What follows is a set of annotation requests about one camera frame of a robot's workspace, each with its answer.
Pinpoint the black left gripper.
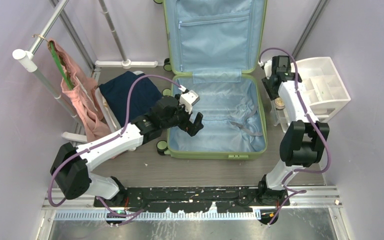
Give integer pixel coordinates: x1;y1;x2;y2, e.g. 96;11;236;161
161;94;203;136

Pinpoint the white plastic drawer organizer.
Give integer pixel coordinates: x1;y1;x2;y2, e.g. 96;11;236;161
296;56;351;123

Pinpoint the green ribbed hard-shell suitcase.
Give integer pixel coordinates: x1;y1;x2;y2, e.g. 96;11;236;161
162;0;267;160

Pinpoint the navy blue garment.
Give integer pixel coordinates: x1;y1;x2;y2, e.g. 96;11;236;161
98;71;164;127

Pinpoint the white perforated plastic basket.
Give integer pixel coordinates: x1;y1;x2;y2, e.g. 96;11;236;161
94;70;145;133

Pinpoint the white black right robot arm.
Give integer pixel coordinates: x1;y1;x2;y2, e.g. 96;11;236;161
257;55;330;206

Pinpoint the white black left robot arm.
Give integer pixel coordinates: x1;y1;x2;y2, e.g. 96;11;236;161
50;91;204;207

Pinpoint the pink cloth garment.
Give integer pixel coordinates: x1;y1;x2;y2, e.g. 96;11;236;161
47;38;111;143

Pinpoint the green clothes hanger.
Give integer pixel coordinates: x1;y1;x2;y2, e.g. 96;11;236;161
48;41;74;90

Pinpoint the white and silver clothes rack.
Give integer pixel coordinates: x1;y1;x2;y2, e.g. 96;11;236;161
12;0;160;143

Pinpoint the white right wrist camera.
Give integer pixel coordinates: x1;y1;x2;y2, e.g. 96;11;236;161
260;60;273;79

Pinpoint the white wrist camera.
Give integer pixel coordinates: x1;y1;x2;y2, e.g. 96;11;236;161
178;85;200;115
260;60;273;79

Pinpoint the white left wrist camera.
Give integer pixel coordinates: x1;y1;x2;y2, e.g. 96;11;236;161
178;85;200;115

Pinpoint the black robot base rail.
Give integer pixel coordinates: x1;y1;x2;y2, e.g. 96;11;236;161
92;185;291;226

